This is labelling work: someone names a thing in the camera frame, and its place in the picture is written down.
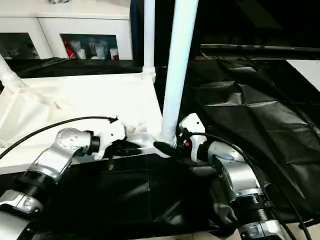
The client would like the white plastic table top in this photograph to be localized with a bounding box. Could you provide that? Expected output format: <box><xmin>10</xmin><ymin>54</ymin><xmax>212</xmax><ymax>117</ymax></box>
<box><xmin>0</xmin><ymin>72</ymin><xmax>176</xmax><ymax>176</ymax></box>

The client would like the white plastic table leg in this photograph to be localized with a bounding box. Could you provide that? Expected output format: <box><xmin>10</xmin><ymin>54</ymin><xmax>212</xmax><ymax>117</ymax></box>
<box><xmin>0</xmin><ymin>53</ymin><xmax>26</xmax><ymax>90</ymax></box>
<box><xmin>141</xmin><ymin>0</ymin><xmax>157</xmax><ymax>82</ymax></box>
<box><xmin>159</xmin><ymin>0</ymin><xmax>200</xmax><ymax>150</ymax></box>

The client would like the long black rod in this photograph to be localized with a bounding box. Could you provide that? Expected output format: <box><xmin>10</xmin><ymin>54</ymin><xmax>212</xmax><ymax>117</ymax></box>
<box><xmin>201</xmin><ymin>43</ymin><xmax>320</xmax><ymax>53</ymax></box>

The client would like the blue upright panel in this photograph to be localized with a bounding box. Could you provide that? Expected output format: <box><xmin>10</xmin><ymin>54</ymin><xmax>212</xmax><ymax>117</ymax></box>
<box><xmin>129</xmin><ymin>0</ymin><xmax>145</xmax><ymax>61</ymax></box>

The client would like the white glass-door cabinet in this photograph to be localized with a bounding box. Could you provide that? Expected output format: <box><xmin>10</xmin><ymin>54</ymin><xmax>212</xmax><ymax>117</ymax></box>
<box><xmin>0</xmin><ymin>0</ymin><xmax>133</xmax><ymax>61</ymax></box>

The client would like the white paper sheet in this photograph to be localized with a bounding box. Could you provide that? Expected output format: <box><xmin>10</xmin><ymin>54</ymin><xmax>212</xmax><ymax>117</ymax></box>
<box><xmin>284</xmin><ymin>59</ymin><xmax>320</xmax><ymax>92</ymax></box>

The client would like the black metal stand leg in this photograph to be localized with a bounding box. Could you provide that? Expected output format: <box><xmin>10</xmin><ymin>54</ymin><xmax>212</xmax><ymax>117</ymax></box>
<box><xmin>298</xmin><ymin>218</ymin><xmax>317</xmax><ymax>228</ymax></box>

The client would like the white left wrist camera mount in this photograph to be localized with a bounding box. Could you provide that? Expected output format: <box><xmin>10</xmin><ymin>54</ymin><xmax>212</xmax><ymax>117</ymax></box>
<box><xmin>93</xmin><ymin>116</ymin><xmax>127</xmax><ymax>161</ymax></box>

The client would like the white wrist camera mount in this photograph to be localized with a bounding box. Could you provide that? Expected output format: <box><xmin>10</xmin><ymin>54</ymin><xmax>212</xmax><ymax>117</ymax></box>
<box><xmin>93</xmin><ymin>116</ymin><xmax>127</xmax><ymax>161</ymax></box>
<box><xmin>178</xmin><ymin>112</ymin><xmax>207</xmax><ymax>161</ymax></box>

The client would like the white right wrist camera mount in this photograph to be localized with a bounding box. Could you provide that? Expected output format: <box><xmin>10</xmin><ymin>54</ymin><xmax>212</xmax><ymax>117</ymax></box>
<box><xmin>178</xmin><ymin>112</ymin><xmax>207</xmax><ymax>161</ymax></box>

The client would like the black right camera cable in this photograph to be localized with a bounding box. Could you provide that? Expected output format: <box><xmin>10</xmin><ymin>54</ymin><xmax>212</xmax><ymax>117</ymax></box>
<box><xmin>186</xmin><ymin>132</ymin><xmax>313</xmax><ymax>240</ymax></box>

